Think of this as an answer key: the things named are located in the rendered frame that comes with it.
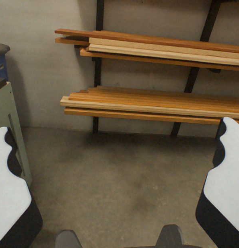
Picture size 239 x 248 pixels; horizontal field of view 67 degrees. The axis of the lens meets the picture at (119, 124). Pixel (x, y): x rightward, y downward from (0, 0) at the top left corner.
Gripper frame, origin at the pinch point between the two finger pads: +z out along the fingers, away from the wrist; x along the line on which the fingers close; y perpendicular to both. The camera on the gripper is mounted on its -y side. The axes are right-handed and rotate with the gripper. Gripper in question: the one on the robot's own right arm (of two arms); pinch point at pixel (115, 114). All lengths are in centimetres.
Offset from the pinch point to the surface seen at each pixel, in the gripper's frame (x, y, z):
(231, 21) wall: 110, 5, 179
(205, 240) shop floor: 58, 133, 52
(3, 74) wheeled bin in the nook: -100, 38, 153
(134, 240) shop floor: 8, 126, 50
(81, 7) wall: -27, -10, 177
